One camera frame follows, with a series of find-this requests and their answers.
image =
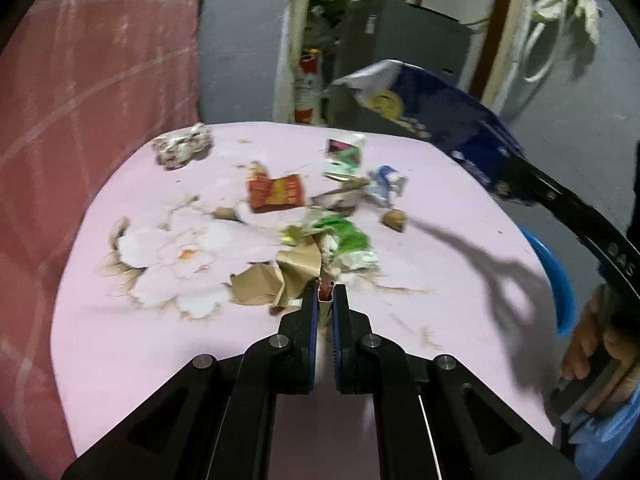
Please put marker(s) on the hanging white rag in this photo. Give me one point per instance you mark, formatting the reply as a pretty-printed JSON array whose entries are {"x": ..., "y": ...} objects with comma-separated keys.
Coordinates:
[{"x": 580, "y": 5}]

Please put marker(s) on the small brown scrap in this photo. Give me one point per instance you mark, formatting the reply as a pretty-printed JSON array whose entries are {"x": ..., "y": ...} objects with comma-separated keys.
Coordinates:
[{"x": 225, "y": 213}]

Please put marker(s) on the person's light blue clothing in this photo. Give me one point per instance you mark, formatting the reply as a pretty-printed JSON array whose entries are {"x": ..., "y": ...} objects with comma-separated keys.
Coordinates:
[{"x": 605, "y": 440}]

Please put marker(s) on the pink floral tablecloth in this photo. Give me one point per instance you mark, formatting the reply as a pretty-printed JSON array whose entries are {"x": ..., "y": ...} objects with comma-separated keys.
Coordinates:
[{"x": 150, "y": 360}]

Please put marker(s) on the white pink carton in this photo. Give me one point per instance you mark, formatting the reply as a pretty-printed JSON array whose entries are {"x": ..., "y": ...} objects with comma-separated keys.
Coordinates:
[{"x": 345, "y": 152}]

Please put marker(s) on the red orange snack wrapper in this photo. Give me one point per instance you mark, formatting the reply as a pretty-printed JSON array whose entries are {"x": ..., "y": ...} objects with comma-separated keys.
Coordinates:
[{"x": 275, "y": 192}]

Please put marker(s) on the grey metal cabinet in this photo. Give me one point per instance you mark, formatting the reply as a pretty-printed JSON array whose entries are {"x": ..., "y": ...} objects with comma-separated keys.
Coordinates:
[{"x": 400, "y": 35}]

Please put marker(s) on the large blue snack bag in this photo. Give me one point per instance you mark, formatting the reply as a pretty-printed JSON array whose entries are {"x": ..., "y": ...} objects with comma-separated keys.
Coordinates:
[{"x": 450, "y": 110}]

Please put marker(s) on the brown nut shell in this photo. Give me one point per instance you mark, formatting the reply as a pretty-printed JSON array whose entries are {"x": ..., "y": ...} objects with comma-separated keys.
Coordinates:
[{"x": 395, "y": 220}]

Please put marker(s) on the person's right hand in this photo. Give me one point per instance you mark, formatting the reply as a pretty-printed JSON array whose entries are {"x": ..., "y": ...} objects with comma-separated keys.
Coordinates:
[{"x": 585, "y": 345}]

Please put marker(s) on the brown white wrapper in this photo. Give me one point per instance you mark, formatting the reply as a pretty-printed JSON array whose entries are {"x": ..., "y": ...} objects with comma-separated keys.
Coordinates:
[{"x": 340, "y": 197}]

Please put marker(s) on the blue plastic basin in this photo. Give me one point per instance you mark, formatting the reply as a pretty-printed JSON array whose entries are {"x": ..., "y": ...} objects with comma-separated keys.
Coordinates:
[{"x": 557, "y": 280}]

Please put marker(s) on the red plaid cloth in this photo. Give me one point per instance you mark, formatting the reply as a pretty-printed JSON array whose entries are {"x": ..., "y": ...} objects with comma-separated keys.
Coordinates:
[{"x": 75, "y": 110}]

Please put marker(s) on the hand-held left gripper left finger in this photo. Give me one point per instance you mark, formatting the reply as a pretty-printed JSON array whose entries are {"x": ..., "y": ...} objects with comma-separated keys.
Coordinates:
[{"x": 310, "y": 332}]

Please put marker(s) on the cream wooden door frame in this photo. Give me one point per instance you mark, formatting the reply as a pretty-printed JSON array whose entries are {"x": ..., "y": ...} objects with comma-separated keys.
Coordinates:
[{"x": 507, "y": 20}]

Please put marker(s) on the red and white sack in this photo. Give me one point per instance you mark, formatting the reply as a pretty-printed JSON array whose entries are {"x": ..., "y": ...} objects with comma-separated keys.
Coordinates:
[{"x": 307, "y": 90}]

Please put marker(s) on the blue white wrapper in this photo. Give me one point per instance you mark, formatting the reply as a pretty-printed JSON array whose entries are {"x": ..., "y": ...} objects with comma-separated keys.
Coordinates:
[{"x": 387, "y": 180}]

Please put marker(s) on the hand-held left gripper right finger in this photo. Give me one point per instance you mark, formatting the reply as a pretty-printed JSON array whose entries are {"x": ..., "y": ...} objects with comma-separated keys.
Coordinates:
[{"x": 340, "y": 340}]

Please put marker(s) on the crumpled brown paper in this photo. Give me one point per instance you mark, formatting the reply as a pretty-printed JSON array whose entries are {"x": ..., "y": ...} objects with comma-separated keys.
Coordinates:
[{"x": 295, "y": 265}]

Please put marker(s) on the green plastic wrapper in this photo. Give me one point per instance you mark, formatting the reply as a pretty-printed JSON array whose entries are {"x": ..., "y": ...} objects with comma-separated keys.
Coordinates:
[{"x": 345, "y": 235}]

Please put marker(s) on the red wrapper strip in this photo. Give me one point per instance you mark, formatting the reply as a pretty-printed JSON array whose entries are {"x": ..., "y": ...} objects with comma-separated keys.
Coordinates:
[{"x": 326, "y": 305}]

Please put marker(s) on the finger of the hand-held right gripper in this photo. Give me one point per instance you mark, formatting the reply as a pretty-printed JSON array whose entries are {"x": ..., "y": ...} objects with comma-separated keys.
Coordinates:
[{"x": 575, "y": 210}]

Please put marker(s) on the crumpled patterned wrapper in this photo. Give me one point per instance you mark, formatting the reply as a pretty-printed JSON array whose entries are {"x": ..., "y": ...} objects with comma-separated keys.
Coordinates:
[{"x": 180, "y": 147}]

